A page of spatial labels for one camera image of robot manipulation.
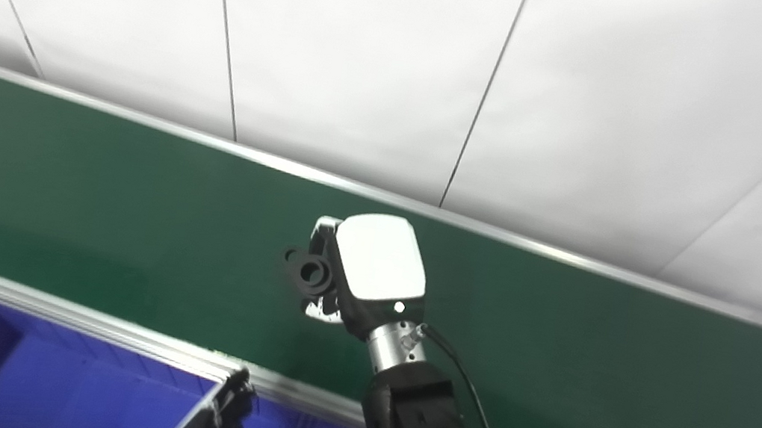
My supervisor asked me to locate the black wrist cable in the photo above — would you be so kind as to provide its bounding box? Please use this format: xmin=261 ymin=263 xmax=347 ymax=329
xmin=403 ymin=323 xmax=533 ymax=428

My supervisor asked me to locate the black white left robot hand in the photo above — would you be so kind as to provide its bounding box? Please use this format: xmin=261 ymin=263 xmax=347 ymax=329
xmin=134 ymin=353 xmax=260 ymax=428

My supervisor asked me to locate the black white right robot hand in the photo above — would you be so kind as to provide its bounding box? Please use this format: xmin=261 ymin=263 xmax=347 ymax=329
xmin=296 ymin=204 xmax=439 ymax=349

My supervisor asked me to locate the green conveyor belt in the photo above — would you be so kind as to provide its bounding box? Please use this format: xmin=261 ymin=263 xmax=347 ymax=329
xmin=0 ymin=64 xmax=762 ymax=428
xmin=0 ymin=40 xmax=762 ymax=428

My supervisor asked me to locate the black flanged metal part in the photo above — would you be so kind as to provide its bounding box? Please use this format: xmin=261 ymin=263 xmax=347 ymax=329
xmin=277 ymin=245 xmax=338 ymax=303

